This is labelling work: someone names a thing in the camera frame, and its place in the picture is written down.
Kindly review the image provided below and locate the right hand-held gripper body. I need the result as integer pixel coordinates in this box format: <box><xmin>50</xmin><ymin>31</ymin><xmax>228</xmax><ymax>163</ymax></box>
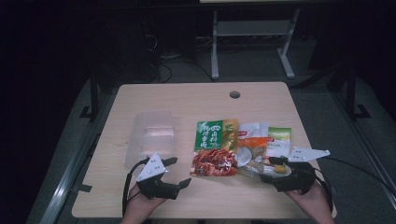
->
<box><xmin>273</xmin><ymin>146</ymin><xmax>332</xmax><ymax>196</ymax></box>

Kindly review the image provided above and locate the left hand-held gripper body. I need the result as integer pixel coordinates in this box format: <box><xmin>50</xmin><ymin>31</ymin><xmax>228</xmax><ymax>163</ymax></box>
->
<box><xmin>135</xmin><ymin>151</ymin><xmax>181</xmax><ymax>201</ymax></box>

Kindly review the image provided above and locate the white and green food packet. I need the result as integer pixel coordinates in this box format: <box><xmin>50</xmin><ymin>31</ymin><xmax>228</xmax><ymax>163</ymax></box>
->
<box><xmin>262</xmin><ymin>126</ymin><xmax>293</xmax><ymax>178</ymax></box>

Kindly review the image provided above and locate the clear plastic container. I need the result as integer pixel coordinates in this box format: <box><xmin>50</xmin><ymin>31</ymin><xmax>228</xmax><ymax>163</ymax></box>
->
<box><xmin>123</xmin><ymin>109</ymin><xmax>179</xmax><ymax>171</ymax></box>

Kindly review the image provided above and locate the white and orange food packet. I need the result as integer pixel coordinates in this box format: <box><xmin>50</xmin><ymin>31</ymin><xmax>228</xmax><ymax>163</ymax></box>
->
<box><xmin>236</xmin><ymin>121</ymin><xmax>270</xmax><ymax>179</ymax></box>

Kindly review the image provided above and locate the green and red food packet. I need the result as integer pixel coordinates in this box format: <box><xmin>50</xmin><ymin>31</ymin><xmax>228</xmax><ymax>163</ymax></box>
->
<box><xmin>189</xmin><ymin>119</ymin><xmax>239</xmax><ymax>178</ymax></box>

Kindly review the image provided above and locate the person's right hand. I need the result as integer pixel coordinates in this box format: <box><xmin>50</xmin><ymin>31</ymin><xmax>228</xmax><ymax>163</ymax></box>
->
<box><xmin>283</xmin><ymin>180</ymin><xmax>336</xmax><ymax>224</ymax></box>

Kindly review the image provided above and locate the person's left hand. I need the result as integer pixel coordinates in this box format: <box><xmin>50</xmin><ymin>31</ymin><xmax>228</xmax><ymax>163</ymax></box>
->
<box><xmin>120</xmin><ymin>183</ymin><xmax>166</xmax><ymax>224</ymax></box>

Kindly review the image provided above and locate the black metal stand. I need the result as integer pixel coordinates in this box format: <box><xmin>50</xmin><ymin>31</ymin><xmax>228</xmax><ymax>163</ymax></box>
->
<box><xmin>78</xmin><ymin>70</ymin><xmax>101</xmax><ymax>121</ymax></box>
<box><xmin>345</xmin><ymin>66</ymin><xmax>372</xmax><ymax>121</ymax></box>

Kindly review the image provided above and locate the right hand-held gripper black cable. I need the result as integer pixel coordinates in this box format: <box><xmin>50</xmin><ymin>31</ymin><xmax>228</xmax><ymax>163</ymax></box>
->
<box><xmin>313</xmin><ymin>167</ymin><xmax>334</xmax><ymax>213</ymax></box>

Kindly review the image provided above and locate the hand-held gripper black cable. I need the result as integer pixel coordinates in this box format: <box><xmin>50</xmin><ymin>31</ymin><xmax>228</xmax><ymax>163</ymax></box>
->
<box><xmin>313</xmin><ymin>167</ymin><xmax>334</xmax><ymax>213</ymax></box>
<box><xmin>121</xmin><ymin>156</ymin><xmax>151</xmax><ymax>217</ymax></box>

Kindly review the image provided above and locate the left hand-held gripper black cable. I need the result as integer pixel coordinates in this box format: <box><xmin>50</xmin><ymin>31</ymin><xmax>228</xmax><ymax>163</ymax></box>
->
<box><xmin>121</xmin><ymin>156</ymin><xmax>151</xmax><ymax>217</ymax></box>

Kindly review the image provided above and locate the thin black cable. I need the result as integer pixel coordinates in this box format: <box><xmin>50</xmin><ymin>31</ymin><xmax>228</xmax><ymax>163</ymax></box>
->
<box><xmin>321</xmin><ymin>155</ymin><xmax>396</xmax><ymax>198</ymax></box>

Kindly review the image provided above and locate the aluminium rail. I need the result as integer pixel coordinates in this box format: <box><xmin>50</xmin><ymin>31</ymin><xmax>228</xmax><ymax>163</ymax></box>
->
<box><xmin>38</xmin><ymin>92</ymin><xmax>120</xmax><ymax>224</ymax></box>

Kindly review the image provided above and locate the bundle of floor cables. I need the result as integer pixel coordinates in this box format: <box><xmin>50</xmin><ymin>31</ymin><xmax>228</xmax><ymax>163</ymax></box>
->
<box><xmin>146</xmin><ymin>32</ymin><xmax>216</xmax><ymax>84</ymax></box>

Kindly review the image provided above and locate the white metal table frame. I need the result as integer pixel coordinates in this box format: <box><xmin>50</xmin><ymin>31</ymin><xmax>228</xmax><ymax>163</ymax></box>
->
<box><xmin>210</xmin><ymin>8</ymin><xmax>301</xmax><ymax>80</ymax></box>

